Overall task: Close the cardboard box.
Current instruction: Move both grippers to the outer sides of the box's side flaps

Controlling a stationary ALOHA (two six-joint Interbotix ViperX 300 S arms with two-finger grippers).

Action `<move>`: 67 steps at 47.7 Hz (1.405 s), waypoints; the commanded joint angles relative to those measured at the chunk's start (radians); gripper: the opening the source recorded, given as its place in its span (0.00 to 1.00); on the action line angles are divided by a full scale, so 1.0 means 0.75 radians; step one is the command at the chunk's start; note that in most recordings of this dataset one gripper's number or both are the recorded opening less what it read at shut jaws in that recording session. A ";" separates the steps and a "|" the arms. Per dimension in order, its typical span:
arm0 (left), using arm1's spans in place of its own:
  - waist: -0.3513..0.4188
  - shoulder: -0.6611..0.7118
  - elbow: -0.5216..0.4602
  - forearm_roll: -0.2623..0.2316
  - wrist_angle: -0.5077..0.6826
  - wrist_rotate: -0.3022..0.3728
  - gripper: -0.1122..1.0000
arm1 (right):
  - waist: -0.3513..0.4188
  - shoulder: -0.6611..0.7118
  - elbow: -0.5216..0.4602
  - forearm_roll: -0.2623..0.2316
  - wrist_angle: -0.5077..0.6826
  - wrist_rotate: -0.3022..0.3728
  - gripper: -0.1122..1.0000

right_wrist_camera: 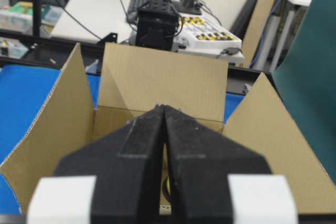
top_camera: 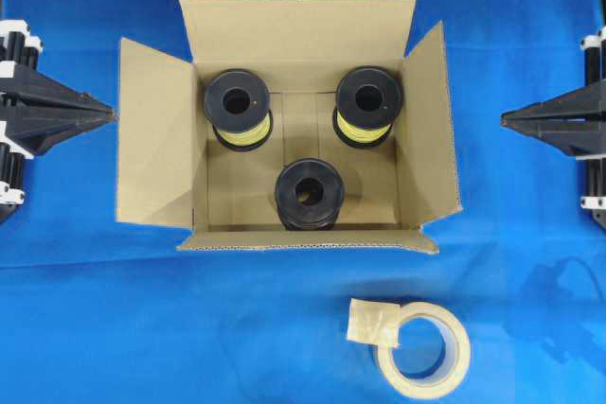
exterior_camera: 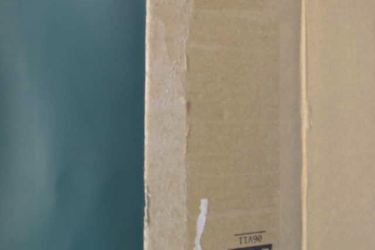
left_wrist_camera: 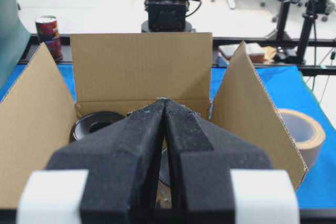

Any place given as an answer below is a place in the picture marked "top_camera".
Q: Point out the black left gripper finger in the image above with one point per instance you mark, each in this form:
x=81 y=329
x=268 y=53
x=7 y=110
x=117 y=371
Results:
x=23 y=83
x=34 y=134

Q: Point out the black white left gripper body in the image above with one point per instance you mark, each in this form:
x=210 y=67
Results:
x=18 y=46

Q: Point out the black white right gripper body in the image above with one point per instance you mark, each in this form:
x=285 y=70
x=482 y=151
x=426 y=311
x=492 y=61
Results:
x=594 y=169

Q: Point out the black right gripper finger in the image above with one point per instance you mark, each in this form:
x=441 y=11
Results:
x=586 y=103
x=573 y=138

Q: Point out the brown cardboard box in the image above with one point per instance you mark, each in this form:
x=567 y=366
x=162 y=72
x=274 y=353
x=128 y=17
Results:
x=172 y=171

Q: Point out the blue table cloth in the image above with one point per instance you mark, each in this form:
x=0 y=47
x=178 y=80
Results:
x=97 y=311

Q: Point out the black spool front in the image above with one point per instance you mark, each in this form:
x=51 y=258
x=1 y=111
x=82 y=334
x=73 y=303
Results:
x=309 y=194

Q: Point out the beige packing tape roll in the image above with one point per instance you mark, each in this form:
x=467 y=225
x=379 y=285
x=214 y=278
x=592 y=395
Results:
x=421 y=349

